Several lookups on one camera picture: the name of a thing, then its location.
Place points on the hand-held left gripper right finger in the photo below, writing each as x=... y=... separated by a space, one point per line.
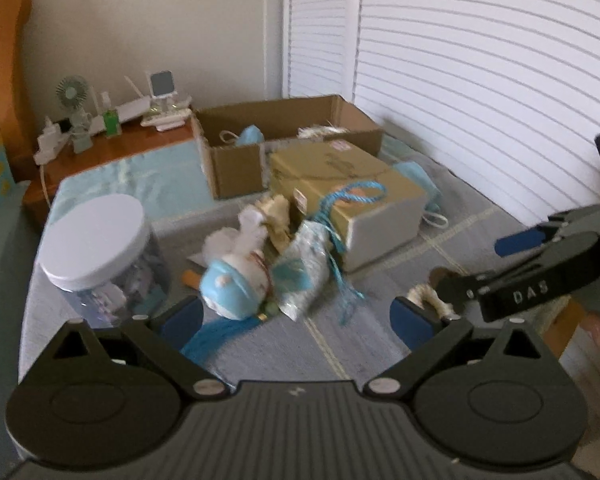
x=411 y=321

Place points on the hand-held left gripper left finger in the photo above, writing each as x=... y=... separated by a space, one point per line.
x=181 y=316

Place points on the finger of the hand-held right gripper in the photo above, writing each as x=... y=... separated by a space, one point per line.
x=540 y=280
x=520 y=242

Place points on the small orange piece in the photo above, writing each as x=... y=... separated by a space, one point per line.
x=191 y=278

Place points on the blue tassel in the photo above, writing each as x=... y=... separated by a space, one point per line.
x=215 y=337

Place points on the white and blue plush toy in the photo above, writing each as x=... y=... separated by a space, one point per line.
x=230 y=285

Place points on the blue face mask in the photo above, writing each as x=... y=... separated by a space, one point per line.
x=422 y=182
x=251 y=136

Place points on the clear plastic bag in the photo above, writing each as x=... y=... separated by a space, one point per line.
x=302 y=270

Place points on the cream cloth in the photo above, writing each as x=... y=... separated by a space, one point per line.
x=279 y=215

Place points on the cardboard box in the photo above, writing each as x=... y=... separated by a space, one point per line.
x=235 y=172

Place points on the grey plaid bedsheet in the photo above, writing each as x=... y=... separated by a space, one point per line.
x=380 y=310

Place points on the clear jar with white lid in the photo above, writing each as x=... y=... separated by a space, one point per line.
x=97 y=240

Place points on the gold tissue pack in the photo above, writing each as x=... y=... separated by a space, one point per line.
x=375 y=195

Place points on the light blue blanket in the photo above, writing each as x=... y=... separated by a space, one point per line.
x=155 y=180

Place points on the wooden nightstand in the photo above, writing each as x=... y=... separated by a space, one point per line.
x=130 y=142

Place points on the white window blinds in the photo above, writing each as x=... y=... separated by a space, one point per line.
x=455 y=60

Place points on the green label bottle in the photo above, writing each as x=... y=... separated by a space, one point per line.
x=111 y=121

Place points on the white fluffy item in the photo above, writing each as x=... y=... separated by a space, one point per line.
x=322 y=131

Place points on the white router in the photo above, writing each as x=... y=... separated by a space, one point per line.
x=132 y=107

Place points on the small white screen device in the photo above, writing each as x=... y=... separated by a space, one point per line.
x=160 y=82

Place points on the small green desk fan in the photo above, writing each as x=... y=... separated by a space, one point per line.
x=75 y=95

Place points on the wooden headboard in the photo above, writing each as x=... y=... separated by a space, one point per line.
x=2 y=60

